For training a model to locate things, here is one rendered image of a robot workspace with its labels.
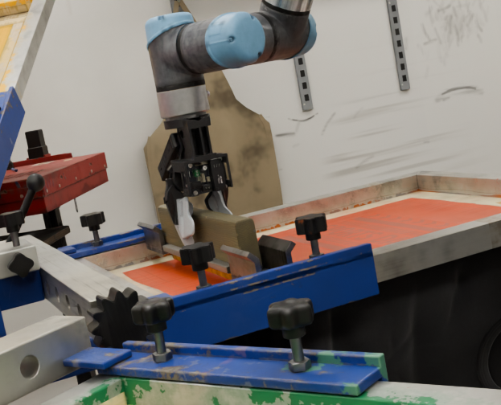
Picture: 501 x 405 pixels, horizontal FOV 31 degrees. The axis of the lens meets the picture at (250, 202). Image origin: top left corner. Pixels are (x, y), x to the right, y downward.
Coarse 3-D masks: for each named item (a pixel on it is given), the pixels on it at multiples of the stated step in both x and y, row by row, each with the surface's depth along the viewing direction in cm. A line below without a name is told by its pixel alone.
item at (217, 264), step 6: (162, 246) 153; (168, 246) 151; (174, 246) 150; (168, 252) 151; (174, 252) 148; (210, 264) 132; (216, 264) 129; (222, 264) 128; (228, 264) 127; (222, 270) 128; (228, 270) 126
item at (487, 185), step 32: (352, 192) 179; (384, 192) 182; (448, 192) 176; (480, 192) 167; (256, 224) 171; (288, 224) 174; (480, 224) 126; (96, 256) 159; (128, 256) 162; (160, 256) 164; (384, 256) 119; (416, 256) 121; (448, 256) 123
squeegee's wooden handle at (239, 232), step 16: (160, 208) 154; (208, 224) 133; (224, 224) 126; (240, 224) 123; (176, 240) 149; (208, 240) 134; (224, 240) 128; (240, 240) 123; (256, 240) 124; (224, 256) 129
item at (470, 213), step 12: (432, 216) 156; (444, 216) 154; (456, 216) 152; (468, 216) 150; (480, 216) 148; (300, 252) 146; (324, 252) 143; (216, 276) 139; (168, 288) 137; (180, 288) 136; (192, 288) 134
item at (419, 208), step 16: (384, 208) 172; (400, 208) 169; (416, 208) 166; (432, 208) 164; (448, 208) 161; (128, 272) 156; (144, 272) 153; (160, 272) 150; (176, 272) 148; (192, 272) 146; (208, 272) 143; (160, 288) 138
